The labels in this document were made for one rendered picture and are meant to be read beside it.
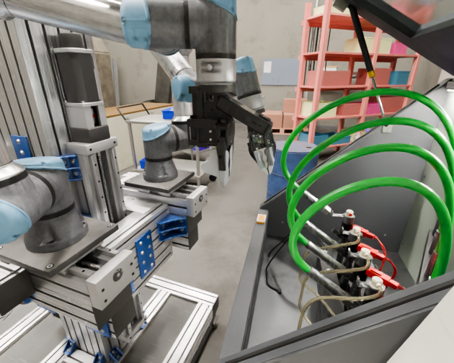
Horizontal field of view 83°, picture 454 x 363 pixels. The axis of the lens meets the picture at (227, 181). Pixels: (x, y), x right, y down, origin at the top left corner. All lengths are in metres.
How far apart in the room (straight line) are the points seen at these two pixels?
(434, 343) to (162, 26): 0.56
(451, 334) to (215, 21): 0.51
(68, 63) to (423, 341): 0.98
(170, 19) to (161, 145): 0.67
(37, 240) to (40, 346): 1.03
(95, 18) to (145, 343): 1.39
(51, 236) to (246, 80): 0.67
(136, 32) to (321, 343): 0.56
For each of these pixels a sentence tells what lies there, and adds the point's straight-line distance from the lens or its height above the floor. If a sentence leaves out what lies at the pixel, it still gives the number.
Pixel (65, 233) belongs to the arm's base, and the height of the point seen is 1.08.
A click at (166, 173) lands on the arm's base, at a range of 1.11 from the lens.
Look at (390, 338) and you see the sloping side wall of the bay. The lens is 0.44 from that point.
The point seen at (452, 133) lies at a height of 1.35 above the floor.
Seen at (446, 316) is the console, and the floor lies 1.22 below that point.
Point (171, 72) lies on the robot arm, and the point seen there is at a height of 1.47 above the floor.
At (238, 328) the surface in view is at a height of 0.95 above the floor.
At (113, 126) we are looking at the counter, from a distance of 4.40.
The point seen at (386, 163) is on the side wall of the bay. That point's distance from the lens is 1.03.
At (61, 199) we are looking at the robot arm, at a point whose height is 1.17.
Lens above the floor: 1.46
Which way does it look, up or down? 23 degrees down
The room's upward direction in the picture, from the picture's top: straight up
